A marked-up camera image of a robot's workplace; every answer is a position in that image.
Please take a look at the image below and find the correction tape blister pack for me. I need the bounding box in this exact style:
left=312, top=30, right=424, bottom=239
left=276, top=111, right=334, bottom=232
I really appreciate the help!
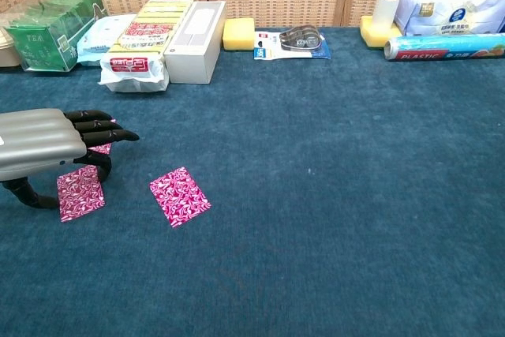
left=253, top=24, right=332, bottom=61

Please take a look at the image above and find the blue plastic wrap roll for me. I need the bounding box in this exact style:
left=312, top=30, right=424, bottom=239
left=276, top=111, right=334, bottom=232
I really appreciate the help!
left=383, top=32, right=505, bottom=62

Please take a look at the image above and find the light blue wet wipes pack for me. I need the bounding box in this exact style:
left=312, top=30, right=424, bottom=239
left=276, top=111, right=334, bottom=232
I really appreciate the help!
left=76, top=13, right=137, bottom=68

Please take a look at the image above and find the white roll cardboard core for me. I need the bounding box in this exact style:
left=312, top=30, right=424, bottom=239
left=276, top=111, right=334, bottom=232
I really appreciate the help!
left=372, top=0, right=402, bottom=31

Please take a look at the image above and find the white power strip box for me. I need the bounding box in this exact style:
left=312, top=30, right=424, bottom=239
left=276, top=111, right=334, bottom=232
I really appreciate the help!
left=163, top=0, right=228, bottom=85

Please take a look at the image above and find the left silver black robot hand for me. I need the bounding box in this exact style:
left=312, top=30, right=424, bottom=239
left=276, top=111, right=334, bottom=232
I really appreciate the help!
left=0, top=107, right=140, bottom=211

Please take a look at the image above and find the plain yellow sponge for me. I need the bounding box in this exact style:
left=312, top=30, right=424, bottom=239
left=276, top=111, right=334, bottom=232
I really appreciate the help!
left=358, top=15, right=403, bottom=51
left=222, top=17, right=256, bottom=53

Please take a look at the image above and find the teal carpet table mat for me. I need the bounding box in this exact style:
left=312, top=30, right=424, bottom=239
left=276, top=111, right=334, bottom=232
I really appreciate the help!
left=0, top=25, right=505, bottom=337

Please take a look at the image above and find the green tea bag box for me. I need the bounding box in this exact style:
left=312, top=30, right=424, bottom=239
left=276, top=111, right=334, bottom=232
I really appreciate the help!
left=2, top=0, right=110, bottom=73

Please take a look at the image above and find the blue white tissue pack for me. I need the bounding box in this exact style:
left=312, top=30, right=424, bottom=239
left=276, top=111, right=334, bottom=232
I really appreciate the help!
left=394, top=0, right=505, bottom=37

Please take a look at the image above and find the beige lidded lunch box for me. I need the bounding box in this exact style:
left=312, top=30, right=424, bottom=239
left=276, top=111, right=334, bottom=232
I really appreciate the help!
left=0, top=17, right=24, bottom=69

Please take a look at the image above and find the yellow green sponge multipack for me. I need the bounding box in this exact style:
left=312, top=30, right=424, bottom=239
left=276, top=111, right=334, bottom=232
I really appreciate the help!
left=97, top=0, right=195, bottom=94

